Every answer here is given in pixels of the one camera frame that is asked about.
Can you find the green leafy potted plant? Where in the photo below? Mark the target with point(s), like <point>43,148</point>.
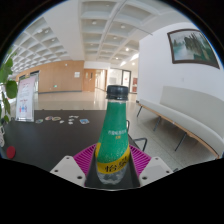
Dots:
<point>10,88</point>

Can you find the flat round red coaster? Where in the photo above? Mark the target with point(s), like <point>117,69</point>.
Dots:
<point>10,152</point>

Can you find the round colourful sticker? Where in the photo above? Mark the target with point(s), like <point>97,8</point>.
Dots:
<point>56,118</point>
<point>39,121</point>
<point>48,118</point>

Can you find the long white bench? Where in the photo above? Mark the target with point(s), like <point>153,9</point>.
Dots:
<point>190,115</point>

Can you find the black metal chair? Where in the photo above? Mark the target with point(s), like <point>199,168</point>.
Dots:
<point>141,141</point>

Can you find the framed landscape painting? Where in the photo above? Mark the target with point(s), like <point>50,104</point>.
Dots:
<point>193,46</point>

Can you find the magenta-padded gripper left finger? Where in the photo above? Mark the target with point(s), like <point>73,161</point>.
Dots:
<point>68,170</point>

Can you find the green drink bottle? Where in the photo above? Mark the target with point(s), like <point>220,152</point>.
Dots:
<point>112,143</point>

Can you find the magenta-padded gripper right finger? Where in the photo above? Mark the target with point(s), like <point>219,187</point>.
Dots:
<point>155,170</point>

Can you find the blue rectangular sticker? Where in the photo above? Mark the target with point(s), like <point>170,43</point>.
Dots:
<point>84,121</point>

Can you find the clear standing sign holder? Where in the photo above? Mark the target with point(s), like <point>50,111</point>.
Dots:
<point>25,98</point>

